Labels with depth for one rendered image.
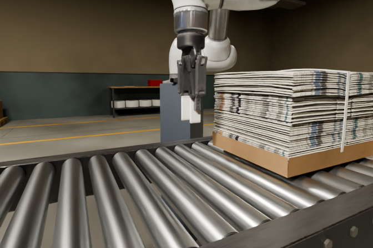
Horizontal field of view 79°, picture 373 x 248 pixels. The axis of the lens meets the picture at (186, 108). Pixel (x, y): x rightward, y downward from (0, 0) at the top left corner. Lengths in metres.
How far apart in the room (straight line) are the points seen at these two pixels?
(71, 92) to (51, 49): 1.29
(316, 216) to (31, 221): 0.43
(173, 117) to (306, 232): 1.05
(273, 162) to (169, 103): 0.89
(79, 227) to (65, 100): 7.19
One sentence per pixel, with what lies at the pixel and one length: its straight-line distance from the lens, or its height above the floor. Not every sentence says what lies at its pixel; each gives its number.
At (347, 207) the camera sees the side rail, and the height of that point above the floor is 0.80.
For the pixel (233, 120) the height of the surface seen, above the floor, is 0.90.
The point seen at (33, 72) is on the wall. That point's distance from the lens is 7.59.
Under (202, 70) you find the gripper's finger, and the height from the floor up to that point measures 1.03.
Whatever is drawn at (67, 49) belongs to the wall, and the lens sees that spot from 7.59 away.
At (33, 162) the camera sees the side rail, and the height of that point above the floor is 0.80.
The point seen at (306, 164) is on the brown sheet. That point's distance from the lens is 0.57.
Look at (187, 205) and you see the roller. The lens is 0.43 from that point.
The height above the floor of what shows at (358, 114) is 0.93.
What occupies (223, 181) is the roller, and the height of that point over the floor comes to 0.79.
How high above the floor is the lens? 1.00
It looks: 6 degrees down
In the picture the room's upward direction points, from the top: straight up
